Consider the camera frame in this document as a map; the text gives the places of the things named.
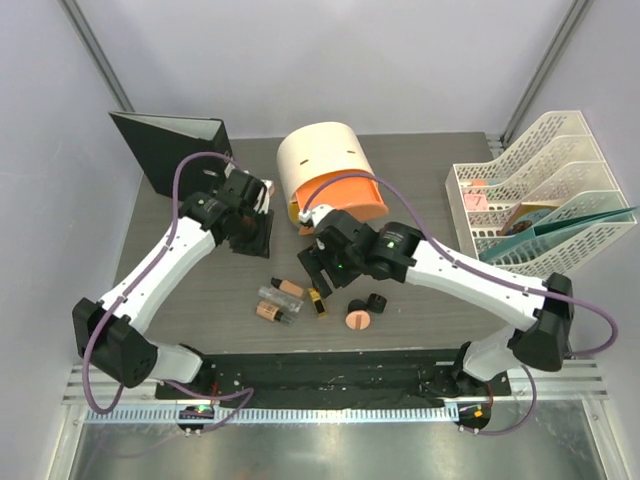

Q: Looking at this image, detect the beige foundation bottle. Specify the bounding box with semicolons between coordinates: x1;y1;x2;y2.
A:
270;277;305;299

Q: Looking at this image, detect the clear plastic bottle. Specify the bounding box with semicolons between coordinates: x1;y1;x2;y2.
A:
258;286;303;314

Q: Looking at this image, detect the yellow drawer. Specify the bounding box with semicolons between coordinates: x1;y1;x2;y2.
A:
287;201;300;228

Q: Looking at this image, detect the BB cream tube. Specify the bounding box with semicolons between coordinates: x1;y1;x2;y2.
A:
256;301;291;325

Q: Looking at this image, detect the white round drawer organizer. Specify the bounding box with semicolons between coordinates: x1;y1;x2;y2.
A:
276;122;374;209

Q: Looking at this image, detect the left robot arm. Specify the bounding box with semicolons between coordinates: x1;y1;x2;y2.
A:
72;169;274;399

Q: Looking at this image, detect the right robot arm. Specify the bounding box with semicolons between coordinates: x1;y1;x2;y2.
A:
298;205;574;398

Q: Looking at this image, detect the gold black lipstick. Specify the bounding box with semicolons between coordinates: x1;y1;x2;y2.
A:
308;288;327;318

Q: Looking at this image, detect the black round jar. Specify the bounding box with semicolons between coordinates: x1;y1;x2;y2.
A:
347;299;367;313

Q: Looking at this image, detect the pink powder puff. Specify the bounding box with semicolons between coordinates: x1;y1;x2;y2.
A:
345;310;371;331

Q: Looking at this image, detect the black lever arch binder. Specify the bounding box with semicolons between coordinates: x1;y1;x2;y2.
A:
109;111;233;201

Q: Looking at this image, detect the pink sticky note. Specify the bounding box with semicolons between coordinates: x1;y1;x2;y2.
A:
463;193;489;212

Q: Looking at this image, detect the teal folder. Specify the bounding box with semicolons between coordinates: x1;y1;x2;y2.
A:
478;207;636;266

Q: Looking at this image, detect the colourful book in rack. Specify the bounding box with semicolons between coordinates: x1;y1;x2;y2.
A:
499;201;560;236

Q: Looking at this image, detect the white mesh file rack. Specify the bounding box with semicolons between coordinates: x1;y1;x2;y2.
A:
445;110;639;278

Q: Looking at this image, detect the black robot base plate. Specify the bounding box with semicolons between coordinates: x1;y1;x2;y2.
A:
187;349;511;410

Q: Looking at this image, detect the white slotted cable duct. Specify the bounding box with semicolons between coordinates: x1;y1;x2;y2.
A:
84;404;459;425

